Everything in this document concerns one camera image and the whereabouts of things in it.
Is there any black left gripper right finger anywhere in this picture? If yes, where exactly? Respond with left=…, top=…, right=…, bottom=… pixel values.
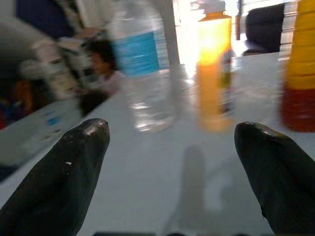
left=234, top=121, right=315, bottom=236

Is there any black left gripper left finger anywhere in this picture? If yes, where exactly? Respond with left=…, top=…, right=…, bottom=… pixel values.
left=0, top=118, right=111, bottom=236

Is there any yellow and red bottle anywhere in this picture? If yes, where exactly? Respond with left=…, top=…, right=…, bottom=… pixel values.
left=280, top=0, right=315, bottom=133

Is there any dark-haired person in pink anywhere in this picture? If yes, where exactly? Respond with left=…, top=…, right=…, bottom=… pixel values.
left=78, top=39, right=126, bottom=118

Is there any orange juice bottle white cap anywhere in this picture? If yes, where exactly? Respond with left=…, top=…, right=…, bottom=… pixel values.
left=196, top=0, right=236, bottom=134

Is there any clear water bottle blue label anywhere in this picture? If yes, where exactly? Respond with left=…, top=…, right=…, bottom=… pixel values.
left=109, top=0, right=178, bottom=133

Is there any black office chair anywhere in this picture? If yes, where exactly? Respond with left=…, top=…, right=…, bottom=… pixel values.
left=242, top=3, right=286, bottom=56

